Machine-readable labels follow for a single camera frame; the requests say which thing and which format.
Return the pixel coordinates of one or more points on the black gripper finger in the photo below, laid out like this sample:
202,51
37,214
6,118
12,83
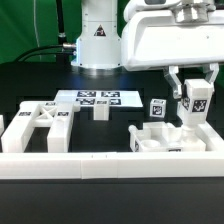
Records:
170,74
211,71

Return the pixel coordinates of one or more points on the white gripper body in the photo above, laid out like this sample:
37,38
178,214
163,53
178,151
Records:
154,39

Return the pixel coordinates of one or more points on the white chair seat part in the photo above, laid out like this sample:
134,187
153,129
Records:
164,137

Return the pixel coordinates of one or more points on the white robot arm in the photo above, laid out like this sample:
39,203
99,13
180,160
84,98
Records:
99,45

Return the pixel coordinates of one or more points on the white chair backrest part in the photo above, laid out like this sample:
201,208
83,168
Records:
56,116

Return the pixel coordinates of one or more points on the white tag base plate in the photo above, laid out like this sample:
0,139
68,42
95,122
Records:
87,98

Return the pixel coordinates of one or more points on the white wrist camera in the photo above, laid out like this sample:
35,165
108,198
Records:
134,6

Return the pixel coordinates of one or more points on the white small chair post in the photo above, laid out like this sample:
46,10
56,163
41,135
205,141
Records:
101,110

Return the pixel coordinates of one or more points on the white U-shaped fence frame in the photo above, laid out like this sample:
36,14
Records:
209,163

